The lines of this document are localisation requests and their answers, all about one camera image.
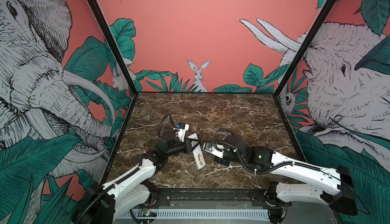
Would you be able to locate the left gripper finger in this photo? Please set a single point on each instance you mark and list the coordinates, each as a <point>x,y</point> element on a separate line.
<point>196,148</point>
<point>194,141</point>

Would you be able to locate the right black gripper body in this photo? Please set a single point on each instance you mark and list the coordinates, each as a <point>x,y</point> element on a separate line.
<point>227,158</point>

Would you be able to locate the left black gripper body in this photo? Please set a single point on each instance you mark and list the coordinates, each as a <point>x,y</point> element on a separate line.
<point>178,147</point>

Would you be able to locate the white remote control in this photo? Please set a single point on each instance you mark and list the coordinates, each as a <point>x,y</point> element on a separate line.
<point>196,154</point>

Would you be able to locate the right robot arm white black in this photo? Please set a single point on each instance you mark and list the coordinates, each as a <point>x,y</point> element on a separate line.
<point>329,186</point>

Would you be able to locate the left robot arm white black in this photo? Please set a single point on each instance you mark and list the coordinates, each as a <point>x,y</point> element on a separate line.
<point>103,204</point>

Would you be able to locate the small green circuit board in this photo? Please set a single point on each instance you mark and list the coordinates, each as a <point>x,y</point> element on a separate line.
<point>147,213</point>

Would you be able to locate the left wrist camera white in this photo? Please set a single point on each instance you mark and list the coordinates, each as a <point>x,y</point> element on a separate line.
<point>181,130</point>

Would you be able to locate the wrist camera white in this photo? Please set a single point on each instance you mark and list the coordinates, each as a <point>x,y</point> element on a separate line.
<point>214,149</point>
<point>181,130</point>

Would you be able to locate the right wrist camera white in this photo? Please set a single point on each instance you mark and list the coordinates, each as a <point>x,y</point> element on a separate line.
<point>214,149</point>

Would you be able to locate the black mounting rail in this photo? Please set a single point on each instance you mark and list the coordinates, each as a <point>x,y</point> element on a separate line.
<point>256,197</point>

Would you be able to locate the white slotted cable duct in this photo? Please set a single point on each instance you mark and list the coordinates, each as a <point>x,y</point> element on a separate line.
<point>197,214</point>

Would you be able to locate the left black frame post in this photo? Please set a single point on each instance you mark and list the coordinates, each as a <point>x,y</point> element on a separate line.
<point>102,22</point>

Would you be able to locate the black frame post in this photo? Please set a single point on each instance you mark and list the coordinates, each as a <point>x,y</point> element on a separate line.
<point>321,17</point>
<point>102,22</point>

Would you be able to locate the right black frame post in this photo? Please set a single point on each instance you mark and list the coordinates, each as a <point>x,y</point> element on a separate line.
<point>321,17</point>

